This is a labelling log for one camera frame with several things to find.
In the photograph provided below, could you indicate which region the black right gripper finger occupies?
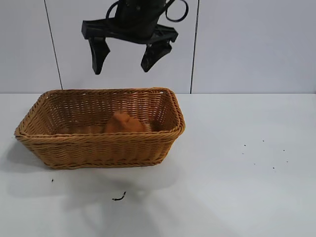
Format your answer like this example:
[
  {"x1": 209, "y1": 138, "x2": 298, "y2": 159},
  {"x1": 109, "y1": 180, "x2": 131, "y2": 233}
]
[
  {"x1": 140, "y1": 40, "x2": 172, "y2": 73},
  {"x1": 86, "y1": 36, "x2": 111, "y2": 76}
]

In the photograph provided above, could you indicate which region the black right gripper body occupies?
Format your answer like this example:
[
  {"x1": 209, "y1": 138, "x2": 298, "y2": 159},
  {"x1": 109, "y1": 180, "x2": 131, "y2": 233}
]
[{"x1": 81, "y1": 0, "x2": 179, "y2": 45}]

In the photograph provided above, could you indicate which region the orange toy fruit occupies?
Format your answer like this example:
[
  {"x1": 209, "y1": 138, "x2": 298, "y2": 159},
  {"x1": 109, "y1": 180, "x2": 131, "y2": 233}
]
[{"x1": 104, "y1": 111, "x2": 147, "y2": 135}]

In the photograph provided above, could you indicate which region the brown woven wicker basket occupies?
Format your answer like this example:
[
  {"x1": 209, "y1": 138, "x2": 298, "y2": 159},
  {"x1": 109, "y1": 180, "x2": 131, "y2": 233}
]
[{"x1": 14, "y1": 86, "x2": 186, "y2": 170}]

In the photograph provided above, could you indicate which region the black looped gripper cable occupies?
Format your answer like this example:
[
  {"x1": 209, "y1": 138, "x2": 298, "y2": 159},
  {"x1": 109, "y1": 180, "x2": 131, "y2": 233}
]
[{"x1": 164, "y1": 0, "x2": 190, "y2": 22}]

